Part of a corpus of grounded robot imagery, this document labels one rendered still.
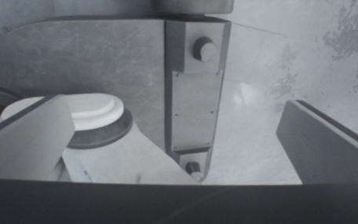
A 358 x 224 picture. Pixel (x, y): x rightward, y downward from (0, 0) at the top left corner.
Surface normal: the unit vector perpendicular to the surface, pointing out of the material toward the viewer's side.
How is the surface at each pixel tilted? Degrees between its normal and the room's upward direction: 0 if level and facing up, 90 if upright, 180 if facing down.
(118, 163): 90
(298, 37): 0
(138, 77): 0
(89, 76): 0
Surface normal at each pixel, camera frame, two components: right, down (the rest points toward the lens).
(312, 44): 0.21, 0.51
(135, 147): 0.03, -0.86
